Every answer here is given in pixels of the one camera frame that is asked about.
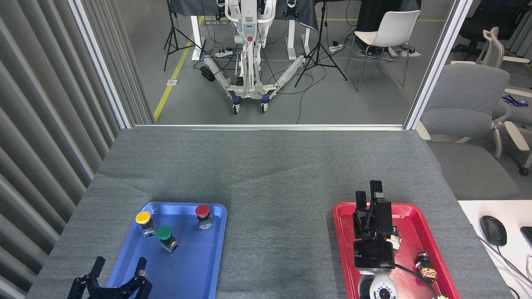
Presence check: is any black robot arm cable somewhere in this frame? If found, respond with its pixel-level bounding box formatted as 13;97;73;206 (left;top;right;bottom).
391;262;439;299

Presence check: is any blue plastic tray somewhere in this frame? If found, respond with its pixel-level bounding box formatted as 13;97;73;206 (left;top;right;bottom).
102;202;228;299

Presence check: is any yellow push button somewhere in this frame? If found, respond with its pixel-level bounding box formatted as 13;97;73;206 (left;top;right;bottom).
135;211;156;238

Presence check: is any white stand on wheels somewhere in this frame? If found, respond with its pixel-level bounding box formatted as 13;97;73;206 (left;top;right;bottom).
202;0;308;115

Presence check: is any white desk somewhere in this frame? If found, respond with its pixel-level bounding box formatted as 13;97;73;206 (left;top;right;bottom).
457;200;532;299

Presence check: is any black office chair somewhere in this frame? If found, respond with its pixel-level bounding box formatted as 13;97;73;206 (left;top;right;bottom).
451;0;525;53

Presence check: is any white table leg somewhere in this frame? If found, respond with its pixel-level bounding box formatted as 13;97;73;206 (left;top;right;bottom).
190;15;206;61
287;19;311;61

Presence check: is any green push button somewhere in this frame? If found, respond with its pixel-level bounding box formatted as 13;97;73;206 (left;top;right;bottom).
156;225;180;253

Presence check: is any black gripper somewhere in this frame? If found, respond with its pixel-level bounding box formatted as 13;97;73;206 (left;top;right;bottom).
353;180;396;270
67;256;153;299

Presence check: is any white office chair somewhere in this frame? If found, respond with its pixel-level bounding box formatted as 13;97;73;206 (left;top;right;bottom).
451;27;532;69

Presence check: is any black mouse cable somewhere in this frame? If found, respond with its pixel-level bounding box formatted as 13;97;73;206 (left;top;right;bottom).
478;237;532;288

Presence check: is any black tripod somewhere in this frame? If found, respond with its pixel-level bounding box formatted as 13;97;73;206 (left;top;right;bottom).
294;0;348;88
163;0;204;71

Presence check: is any black switch with white base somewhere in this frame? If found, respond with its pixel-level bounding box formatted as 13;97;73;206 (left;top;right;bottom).
389;226;402;252

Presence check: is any grey office chair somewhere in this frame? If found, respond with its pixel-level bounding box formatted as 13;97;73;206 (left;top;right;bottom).
416;64;532;176

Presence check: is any white chair with metal legs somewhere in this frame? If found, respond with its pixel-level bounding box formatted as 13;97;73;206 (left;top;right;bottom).
346;10;421;93

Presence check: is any red push button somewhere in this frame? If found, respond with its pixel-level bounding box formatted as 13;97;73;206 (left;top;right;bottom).
195;204;213;230

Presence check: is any black switch with orange base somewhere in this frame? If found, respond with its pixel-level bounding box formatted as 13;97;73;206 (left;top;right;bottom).
415;251;438;283

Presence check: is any black computer mouse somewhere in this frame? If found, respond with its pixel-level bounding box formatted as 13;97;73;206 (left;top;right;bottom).
480;215;507;246

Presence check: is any silver rail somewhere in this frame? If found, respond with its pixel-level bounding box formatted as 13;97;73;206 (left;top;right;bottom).
133;123;406;131

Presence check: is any silver post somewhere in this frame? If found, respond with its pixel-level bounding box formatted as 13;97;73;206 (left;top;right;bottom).
69;0;133;129
404;0;473;130

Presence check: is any black table cloth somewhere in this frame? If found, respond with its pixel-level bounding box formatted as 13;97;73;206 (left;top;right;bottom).
168;0;320;34

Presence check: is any red plastic tray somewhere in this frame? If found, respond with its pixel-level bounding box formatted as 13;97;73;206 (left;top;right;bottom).
332;202;461;299

